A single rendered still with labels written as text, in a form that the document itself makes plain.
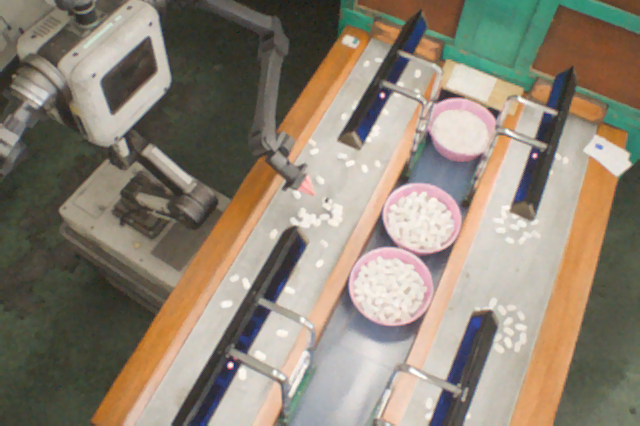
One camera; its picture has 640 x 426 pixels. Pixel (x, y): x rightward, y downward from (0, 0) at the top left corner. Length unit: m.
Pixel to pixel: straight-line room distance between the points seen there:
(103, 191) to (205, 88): 1.11
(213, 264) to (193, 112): 1.49
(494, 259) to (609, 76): 0.83
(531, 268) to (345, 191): 0.69
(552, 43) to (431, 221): 0.81
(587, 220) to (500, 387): 0.70
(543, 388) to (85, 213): 1.77
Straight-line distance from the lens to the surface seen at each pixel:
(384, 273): 2.12
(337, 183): 2.26
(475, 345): 1.67
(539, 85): 2.58
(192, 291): 2.06
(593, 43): 2.47
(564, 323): 2.17
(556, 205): 2.40
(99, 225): 2.58
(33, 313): 3.05
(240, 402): 1.96
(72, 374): 2.89
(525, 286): 2.21
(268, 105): 2.10
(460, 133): 2.48
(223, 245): 2.12
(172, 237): 2.49
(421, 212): 2.24
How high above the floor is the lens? 2.64
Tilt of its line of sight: 57 degrees down
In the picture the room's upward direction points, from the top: 5 degrees clockwise
